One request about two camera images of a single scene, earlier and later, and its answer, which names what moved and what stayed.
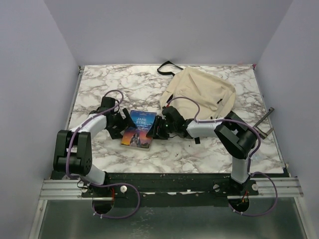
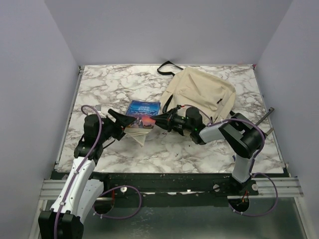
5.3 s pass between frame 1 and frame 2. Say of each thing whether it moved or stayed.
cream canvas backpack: stayed
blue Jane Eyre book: moved
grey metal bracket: stayed
